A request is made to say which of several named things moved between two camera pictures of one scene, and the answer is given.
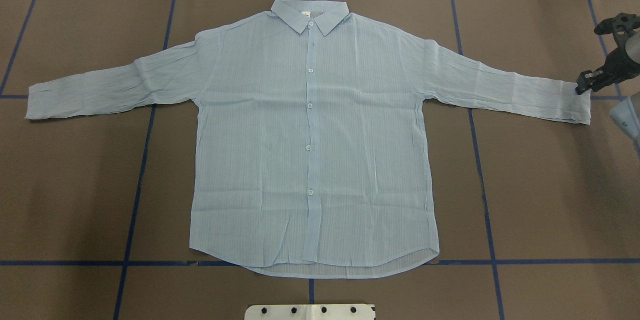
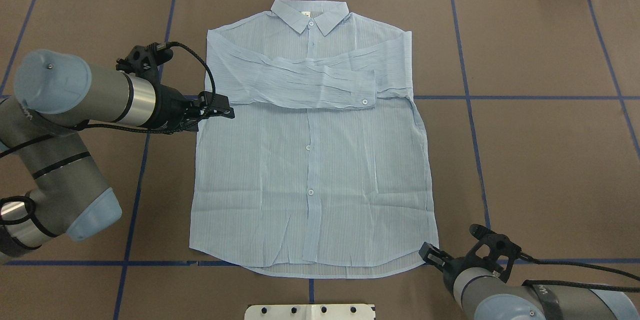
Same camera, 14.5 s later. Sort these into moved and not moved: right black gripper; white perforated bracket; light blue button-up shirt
Moved: right black gripper; light blue button-up shirt
Not moved: white perforated bracket
